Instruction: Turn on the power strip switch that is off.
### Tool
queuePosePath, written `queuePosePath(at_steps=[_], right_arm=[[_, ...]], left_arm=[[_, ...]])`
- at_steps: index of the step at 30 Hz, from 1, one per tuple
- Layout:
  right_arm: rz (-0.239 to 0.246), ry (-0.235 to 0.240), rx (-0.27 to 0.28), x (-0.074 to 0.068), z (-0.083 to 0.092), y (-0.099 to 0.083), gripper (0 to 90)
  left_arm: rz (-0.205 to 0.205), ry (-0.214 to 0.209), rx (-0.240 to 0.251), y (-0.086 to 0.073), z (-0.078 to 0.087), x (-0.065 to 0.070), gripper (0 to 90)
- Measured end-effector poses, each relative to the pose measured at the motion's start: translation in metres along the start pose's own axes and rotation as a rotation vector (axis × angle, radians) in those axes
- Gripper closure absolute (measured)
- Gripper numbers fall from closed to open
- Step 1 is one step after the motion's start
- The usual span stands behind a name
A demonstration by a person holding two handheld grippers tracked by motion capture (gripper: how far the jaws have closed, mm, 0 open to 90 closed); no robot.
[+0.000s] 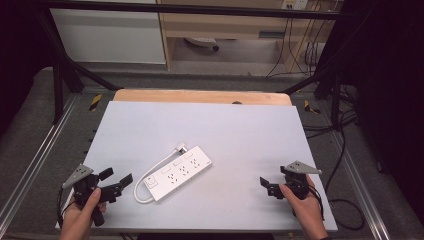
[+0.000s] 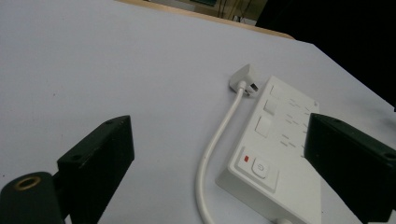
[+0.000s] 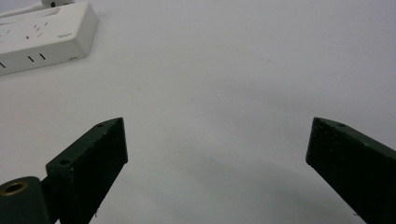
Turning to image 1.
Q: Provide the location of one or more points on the wooden table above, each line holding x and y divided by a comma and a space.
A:
200, 96

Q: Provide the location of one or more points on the white power strip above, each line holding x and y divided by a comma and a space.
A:
178, 173

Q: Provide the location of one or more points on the light wooden desk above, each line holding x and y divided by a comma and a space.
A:
226, 26

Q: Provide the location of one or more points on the yellow black tape strip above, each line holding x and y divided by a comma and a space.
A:
311, 107
95, 102

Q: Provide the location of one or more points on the white device under desk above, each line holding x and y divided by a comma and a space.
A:
201, 41

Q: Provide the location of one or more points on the white cabinet panel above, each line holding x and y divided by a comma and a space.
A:
106, 33

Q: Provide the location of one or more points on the person's right hand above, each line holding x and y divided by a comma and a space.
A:
308, 211

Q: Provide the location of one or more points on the black metal frame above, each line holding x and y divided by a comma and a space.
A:
200, 11

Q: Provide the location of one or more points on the aluminium floor rail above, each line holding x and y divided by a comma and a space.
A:
363, 193
33, 160

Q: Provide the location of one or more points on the dark curtain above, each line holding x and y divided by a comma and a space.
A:
16, 50
393, 100

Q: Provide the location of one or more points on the white power plug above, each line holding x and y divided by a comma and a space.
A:
181, 147

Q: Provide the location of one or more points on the white table board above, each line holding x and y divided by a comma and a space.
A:
213, 133

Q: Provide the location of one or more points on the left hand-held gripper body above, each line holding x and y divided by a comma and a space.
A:
83, 186

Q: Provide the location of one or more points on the person's left hand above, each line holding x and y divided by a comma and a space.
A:
79, 216

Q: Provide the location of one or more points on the white wall socket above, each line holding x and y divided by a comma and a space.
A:
295, 4

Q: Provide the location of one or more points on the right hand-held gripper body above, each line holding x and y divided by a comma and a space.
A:
296, 181

